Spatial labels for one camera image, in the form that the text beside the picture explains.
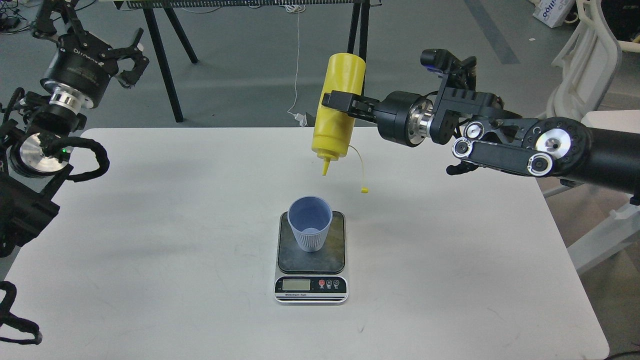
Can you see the black trestle table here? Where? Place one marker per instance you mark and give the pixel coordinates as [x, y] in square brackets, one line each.
[357, 42]

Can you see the digital kitchen scale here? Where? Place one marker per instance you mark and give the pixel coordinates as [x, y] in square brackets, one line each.
[311, 277]

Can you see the white printed bag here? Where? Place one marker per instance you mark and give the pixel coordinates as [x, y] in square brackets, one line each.
[552, 13]

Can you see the yellow squeeze bottle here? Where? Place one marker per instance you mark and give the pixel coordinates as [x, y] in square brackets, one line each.
[334, 125]

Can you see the blue ribbed plastic cup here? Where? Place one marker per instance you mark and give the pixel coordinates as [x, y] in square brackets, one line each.
[309, 218]

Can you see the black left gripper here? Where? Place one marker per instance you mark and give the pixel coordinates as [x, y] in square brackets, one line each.
[77, 72]

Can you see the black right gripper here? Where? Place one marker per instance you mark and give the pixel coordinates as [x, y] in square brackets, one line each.
[392, 115]

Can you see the white office chair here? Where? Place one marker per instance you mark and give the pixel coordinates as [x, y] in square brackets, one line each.
[589, 61]

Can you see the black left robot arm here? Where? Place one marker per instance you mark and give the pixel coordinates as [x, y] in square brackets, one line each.
[39, 151]

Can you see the white power adapter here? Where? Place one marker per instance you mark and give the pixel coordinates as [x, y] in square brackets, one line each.
[305, 120]

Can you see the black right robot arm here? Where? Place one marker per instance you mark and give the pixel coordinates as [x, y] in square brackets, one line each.
[487, 135]

